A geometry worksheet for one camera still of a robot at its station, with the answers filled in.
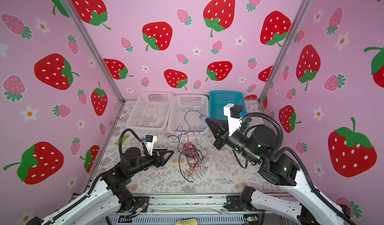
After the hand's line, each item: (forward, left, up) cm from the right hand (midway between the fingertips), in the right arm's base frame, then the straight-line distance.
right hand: (205, 119), depth 49 cm
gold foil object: (-25, +3, -43) cm, 50 cm away
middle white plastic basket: (+40, +16, -45) cm, 62 cm away
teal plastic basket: (+57, -6, -44) cm, 72 cm away
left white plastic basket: (+41, +46, -46) cm, 77 cm away
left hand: (0, +17, -27) cm, 32 cm away
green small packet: (+14, +56, -46) cm, 73 cm away
